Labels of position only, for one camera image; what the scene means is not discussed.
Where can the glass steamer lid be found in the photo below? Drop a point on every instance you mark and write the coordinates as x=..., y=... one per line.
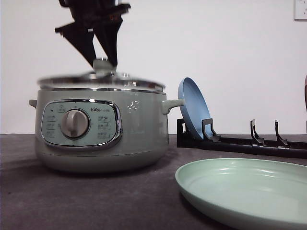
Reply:
x=103, y=78

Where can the white wall socket right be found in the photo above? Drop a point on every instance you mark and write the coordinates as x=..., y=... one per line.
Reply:
x=300, y=10

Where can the blue plate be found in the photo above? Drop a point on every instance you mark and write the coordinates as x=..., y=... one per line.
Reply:
x=195, y=108

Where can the green electric steamer pot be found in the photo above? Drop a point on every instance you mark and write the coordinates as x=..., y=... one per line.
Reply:
x=101, y=129

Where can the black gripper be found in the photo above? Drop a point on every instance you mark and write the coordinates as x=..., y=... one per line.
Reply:
x=102, y=18

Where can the green plate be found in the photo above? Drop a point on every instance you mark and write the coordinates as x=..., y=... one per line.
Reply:
x=248, y=193

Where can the black dish rack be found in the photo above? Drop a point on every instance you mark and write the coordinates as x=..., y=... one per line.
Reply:
x=255, y=145

